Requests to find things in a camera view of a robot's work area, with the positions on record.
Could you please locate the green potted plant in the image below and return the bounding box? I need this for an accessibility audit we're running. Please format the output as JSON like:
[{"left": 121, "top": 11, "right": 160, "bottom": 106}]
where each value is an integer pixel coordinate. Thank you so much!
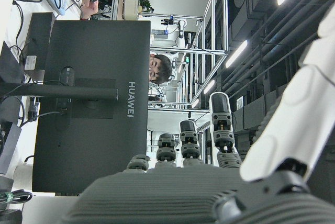
[{"left": 139, "top": 0, "right": 153, "bottom": 13}]

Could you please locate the black computer box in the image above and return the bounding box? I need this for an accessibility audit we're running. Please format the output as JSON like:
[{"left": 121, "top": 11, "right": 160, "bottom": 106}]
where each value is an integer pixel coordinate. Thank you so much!
[{"left": 23, "top": 12, "right": 57, "bottom": 78}]

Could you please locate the black cable with green tie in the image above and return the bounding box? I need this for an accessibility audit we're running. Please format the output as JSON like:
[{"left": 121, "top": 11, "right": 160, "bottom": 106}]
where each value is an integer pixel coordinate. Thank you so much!
[{"left": 0, "top": 189, "right": 34, "bottom": 204}]

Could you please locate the person with dark hair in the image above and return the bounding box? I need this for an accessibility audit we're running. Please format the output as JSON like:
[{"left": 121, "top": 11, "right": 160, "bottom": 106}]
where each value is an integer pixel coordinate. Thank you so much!
[{"left": 80, "top": 0, "right": 174, "bottom": 85}]

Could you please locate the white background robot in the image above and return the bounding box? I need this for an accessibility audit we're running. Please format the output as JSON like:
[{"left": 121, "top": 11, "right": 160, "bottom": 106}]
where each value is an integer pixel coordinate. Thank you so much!
[{"left": 174, "top": 18, "right": 192, "bottom": 51}]

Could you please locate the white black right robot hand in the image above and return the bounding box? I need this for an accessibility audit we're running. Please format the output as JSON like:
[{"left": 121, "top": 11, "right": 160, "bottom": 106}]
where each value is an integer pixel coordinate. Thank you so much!
[{"left": 60, "top": 0, "right": 335, "bottom": 224}]

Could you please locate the black Huawei monitor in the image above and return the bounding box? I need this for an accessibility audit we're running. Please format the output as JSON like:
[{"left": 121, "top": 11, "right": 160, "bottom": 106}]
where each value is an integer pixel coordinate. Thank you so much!
[{"left": 31, "top": 20, "right": 152, "bottom": 193}]

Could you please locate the black monitor stand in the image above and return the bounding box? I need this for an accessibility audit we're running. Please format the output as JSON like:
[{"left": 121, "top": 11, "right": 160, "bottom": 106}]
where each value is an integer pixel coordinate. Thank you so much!
[{"left": 0, "top": 41, "right": 119, "bottom": 98}]

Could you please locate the cream round container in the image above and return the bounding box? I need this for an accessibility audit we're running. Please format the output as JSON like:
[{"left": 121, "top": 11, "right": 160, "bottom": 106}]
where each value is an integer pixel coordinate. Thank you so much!
[{"left": 122, "top": 0, "right": 140, "bottom": 20}]

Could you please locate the grey power adapter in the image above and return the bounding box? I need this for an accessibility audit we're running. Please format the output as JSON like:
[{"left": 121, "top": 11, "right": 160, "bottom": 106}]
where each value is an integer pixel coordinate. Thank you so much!
[{"left": 0, "top": 120, "right": 22, "bottom": 175}]

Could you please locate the aluminium frame cell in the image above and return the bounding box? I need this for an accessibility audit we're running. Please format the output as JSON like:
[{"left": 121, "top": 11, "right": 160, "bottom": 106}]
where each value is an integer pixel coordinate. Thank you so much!
[{"left": 140, "top": 0, "right": 230, "bottom": 109}]

